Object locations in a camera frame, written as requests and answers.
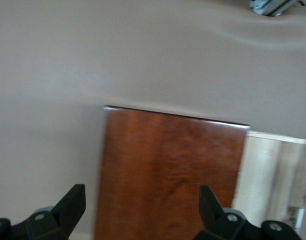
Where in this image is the dark brown wooden cabinet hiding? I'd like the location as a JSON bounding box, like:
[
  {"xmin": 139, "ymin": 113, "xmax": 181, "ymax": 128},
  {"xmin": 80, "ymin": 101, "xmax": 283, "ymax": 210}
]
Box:
[{"xmin": 93, "ymin": 104, "xmax": 251, "ymax": 240}]

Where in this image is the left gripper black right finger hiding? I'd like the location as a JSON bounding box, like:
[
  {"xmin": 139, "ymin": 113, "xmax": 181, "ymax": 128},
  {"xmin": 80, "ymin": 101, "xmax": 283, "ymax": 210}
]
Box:
[{"xmin": 192, "ymin": 185, "xmax": 302, "ymax": 240}]

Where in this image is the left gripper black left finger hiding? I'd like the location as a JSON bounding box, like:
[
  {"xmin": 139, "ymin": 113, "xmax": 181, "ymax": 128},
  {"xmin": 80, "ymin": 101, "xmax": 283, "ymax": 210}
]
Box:
[{"xmin": 0, "ymin": 184, "xmax": 86, "ymax": 240}]

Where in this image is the light wood drawer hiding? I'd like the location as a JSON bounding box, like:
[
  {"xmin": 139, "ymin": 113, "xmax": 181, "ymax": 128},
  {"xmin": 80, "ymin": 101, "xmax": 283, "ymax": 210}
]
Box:
[{"xmin": 231, "ymin": 130, "xmax": 306, "ymax": 230}]

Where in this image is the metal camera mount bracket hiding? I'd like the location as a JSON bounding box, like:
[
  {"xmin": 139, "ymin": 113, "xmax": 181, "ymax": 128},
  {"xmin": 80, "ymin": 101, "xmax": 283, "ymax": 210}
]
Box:
[{"xmin": 249, "ymin": 0, "xmax": 305, "ymax": 18}]

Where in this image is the brown table cover mat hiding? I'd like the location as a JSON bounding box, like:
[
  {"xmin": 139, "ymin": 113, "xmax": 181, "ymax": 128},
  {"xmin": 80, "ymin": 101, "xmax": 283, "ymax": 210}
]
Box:
[{"xmin": 0, "ymin": 0, "xmax": 306, "ymax": 240}]

